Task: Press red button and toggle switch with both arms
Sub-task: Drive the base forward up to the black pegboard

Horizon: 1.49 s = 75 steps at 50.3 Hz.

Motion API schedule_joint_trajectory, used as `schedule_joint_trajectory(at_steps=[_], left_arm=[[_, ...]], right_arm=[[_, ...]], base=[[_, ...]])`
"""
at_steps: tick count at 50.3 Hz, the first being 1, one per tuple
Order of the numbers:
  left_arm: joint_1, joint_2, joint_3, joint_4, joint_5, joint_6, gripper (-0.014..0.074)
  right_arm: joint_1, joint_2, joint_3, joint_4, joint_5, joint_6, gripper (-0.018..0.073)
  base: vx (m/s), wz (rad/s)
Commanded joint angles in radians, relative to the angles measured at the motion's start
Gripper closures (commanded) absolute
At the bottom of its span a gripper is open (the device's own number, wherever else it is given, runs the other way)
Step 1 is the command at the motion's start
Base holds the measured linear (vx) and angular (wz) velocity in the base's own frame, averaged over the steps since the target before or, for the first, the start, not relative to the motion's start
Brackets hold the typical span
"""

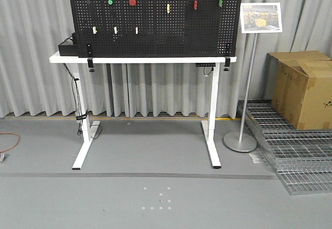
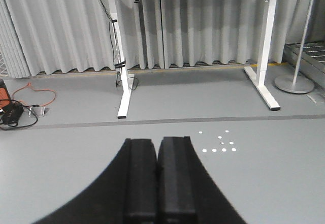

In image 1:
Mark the lower red mushroom button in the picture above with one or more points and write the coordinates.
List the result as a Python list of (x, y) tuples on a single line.
[(132, 2)]

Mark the white height-adjustable table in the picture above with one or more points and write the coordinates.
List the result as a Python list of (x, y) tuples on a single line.
[(90, 130)]

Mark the black table control panel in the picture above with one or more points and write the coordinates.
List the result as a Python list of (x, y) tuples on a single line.
[(202, 65)]

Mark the right black panel clamp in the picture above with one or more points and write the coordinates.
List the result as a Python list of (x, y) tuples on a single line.
[(227, 58)]

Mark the black panel clamp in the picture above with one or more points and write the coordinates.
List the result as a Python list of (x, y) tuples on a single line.
[(227, 58), (90, 58)]

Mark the left black panel clamp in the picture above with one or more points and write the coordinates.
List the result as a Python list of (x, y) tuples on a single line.
[(90, 58)]

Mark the black perforated pegboard panel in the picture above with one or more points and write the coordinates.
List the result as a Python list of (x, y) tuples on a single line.
[(184, 32)]

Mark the black box on table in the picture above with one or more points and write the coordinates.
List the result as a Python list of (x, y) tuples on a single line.
[(69, 46)]

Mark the metal sign stand with photo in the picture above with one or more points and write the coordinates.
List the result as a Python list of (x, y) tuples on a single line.
[(255, 18)]

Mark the brown cardboard box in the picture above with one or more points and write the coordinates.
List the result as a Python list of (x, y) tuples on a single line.
[(302, 89)]

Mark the steel floor gratings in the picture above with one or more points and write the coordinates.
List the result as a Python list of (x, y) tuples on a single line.
[(301, 159)]

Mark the grey curtain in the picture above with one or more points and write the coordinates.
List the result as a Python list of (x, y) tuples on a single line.
[(32, 29)]

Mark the yellow-white rocker switch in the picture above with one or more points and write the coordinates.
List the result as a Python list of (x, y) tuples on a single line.
[(94, 30)]

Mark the red toggle switch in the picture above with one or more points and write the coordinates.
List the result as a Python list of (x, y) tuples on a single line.
[(195, 5)]

